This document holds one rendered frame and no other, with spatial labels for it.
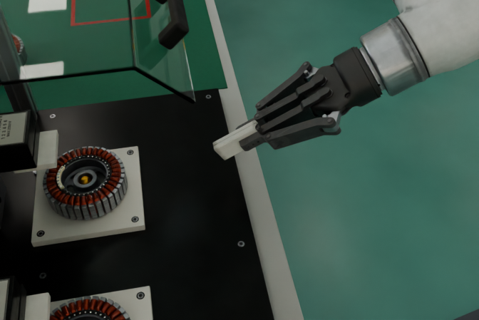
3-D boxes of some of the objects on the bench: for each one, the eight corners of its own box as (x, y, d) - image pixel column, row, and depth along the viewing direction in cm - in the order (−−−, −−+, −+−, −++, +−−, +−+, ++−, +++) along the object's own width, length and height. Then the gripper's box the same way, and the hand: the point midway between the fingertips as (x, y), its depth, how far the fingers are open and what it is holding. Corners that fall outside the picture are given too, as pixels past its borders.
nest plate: (138, 150, 87) (137, 145, 86) (145, 230, 77) (144, 224, 76) (39, 164, 85) (37, 159, 84) (33, 247, 75) (31, 241, 74)
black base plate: (218, 97, 99) (218, 87, 97) (320, 522, 56) (323, 518, 54) (-61, 132, 93) (-67, 122, 91) (-190, 639, 50) (-205, 638, 48)
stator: (126, 156, 85) (122, 139, 82) (130, 215, 77) (125, 199, 74) (50, 166, 83) (43, 150, 80) (46, 228, 76) (39, 212, 73)
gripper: (398, 119, 72) (239, 199, 78) (364, 56, 80) (224, 133, 86) (380, 84, 66) (211, 173, 72) (346, 21, 75) (197, 105, 81)
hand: (239, 140), depth 78 cm, fingers closed
